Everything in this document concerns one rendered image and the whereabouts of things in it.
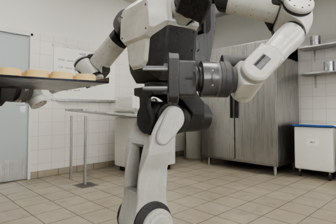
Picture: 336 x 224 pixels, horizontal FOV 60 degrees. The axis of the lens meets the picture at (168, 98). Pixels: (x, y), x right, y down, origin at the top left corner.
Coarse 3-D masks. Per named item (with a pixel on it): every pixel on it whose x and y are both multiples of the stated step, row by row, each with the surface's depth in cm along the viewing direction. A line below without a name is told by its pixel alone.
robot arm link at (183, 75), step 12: (168, 60) 68; (180, 60) 68; (192, 60) 68; (168, 72) 68; (180, 72) 68; (192, 72) 68; (204, 72) 66; (216, 72) 67; (168, 84) 68; (180, 84) 68; (192, 84) 68; (204, 84) 66; (216, 84) 67; (168, 96) 67; (180, 96) 70; (192, 96) 69; (204, 96) 69; (216, 96) 70
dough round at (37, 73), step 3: (27, 69) 65; (30, 69) 64; (33, 69) 64; (36, 69) 64; (24, 72) 65; (27, 72) 64; (30, 72) 64; (33, 72) 64; (36, 72) 64; (39, 72) 65; (42, 72) 65; (45, 72) 66; (24, 75) 65; (27, 75) 64; (30, 75) 64; (33, 75) 64; (36, 75) 64; (39, 75) 65; (42, 75) 65; (45, 75) 66
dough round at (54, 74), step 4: (52, 72) 67; (56, 72) 67; (60, 72) 67; (64, 72) 68; (68, 72) 68; (52, 76) 67; (56, 76) 67; (60, 76) 67; (64, 76) 67; (68, 76) 68; (72, 76) 70
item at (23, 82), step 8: (0, 80) 67; (8, 80) 67; (16, 80) 67; (24, 80) 67; (32, 80) 66; (40, 80) 66; (48, 80) 66; (56, 80) 66; (64, 80) 66; (72, 80) 67; (80, 80) 68; (88, 80) 69; (96, 80) 70; (104, 80) 74; (24, 88) 96; (32, 88) 95; (40, 88) 95; (48, 88) 94; (56, 88) 94; (64, 88) 94; (72, 88) 93
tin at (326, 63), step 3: (324, 63) 445; (327, 63) 441; (330, 63) 439; (333, 63) 440; (324, 66) 445; (327, 66) 441; (330, 66) 439; (333, 66) 440; (324, 69) 445; (327, 69) 441; (330, 69) 439; (333, 69) 439
